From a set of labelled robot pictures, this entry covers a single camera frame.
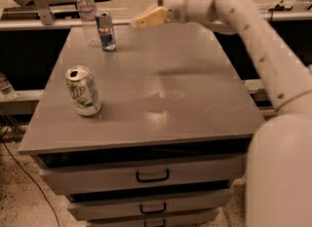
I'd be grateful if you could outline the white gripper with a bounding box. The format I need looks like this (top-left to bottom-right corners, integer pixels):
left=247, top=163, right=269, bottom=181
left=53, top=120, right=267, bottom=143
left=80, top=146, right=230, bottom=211
left=131, top=0, right=187, bottom=28

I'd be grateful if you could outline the redbull can blue silver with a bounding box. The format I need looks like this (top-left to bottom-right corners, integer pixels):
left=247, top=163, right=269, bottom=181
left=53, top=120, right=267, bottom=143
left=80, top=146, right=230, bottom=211
left=96, top=12, right=116, bottom=52

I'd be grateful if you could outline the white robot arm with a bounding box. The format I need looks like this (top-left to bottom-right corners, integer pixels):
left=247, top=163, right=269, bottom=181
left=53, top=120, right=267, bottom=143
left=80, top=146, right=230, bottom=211
left=132, top=0, right=312, bottom=227

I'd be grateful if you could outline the clear plastic water bottle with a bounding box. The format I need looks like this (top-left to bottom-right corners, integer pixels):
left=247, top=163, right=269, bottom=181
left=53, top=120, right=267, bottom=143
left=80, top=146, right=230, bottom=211
left=76, top=0, right=100, bottom=47

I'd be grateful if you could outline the green white 7up can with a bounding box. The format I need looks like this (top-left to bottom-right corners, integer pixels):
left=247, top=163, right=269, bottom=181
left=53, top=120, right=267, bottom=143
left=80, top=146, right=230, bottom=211
left=65, top=65, right=101, bottom=117

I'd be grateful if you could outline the small bottle at left edge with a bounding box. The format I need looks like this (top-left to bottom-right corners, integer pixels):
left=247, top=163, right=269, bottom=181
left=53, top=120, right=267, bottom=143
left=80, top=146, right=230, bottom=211
left=0, top=72, right=17, bottom=100

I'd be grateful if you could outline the grey drawer cabinet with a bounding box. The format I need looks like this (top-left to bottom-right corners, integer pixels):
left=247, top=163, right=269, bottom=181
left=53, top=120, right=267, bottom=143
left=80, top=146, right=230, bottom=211
left=18, top=21, right=266, bottom=227

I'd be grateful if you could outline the top grey drawer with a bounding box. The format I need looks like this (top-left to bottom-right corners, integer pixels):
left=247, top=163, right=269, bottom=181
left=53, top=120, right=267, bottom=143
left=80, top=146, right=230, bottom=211
left=40, top=154, right=246, bottom=195

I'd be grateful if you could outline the grey drawer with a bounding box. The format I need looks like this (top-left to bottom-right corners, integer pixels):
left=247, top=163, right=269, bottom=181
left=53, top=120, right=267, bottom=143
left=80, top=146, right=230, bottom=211
left=40, top=154, right=246, bottom=195
left=68, top=189, right=233, bottom=221
left=87, top=208, right=218, bottom=227

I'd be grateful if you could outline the bottom grey drawer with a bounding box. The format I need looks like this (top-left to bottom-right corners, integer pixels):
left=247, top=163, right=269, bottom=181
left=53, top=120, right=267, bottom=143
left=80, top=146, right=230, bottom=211
left=87, top=208, right=218, bottom=227

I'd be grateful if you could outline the middle grey drawer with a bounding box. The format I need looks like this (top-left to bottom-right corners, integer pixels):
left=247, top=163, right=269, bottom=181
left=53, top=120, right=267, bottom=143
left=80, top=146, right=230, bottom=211
left=68, top=189, right=233, bottom=221

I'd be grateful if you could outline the left metal bracket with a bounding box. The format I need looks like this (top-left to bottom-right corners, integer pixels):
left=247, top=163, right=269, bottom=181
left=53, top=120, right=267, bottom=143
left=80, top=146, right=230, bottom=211
left=33, top=0, right=55, bottom=25

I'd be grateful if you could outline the black floor cable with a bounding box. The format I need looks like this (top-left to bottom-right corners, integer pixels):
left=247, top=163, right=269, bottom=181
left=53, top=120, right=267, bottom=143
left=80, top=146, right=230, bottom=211
left=0, top=130, right=61, bottom=227

